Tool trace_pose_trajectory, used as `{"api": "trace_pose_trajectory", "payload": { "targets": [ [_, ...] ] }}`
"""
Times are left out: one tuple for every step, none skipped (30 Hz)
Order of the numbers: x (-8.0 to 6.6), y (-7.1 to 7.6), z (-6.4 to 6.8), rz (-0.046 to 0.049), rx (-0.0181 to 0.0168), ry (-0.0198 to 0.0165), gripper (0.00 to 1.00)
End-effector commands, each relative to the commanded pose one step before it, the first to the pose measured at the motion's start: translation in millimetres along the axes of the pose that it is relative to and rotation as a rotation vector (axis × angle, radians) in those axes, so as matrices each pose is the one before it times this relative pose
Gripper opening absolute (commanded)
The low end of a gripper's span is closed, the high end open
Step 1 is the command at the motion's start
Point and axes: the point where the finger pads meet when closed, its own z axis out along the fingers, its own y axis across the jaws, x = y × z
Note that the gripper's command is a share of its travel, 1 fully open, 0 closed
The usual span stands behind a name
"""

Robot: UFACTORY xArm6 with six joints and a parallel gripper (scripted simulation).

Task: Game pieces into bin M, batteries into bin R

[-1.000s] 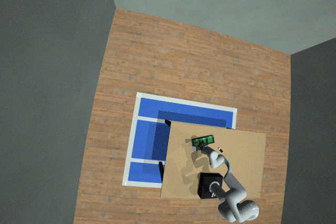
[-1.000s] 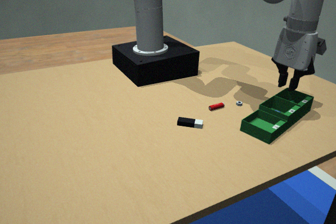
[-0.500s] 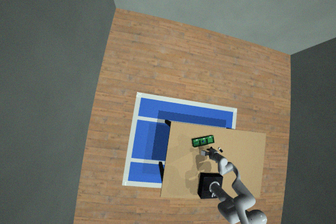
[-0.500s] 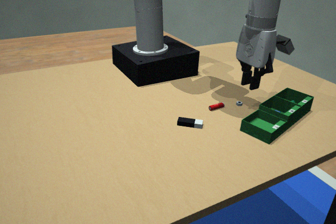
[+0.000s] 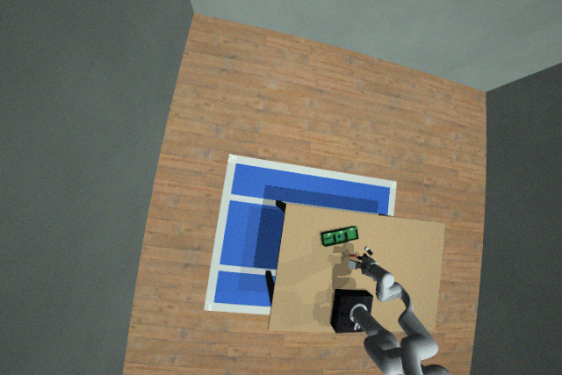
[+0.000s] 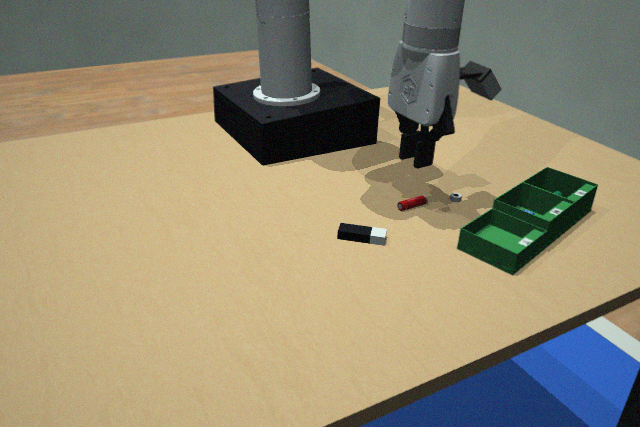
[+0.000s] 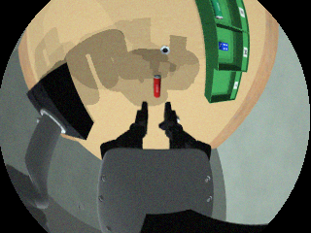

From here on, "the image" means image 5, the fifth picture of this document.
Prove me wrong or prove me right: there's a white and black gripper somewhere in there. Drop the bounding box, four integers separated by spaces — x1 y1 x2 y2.
357 253 377 278

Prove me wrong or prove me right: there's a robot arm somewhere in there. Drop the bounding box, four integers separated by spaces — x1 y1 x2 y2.
349 264 451 375

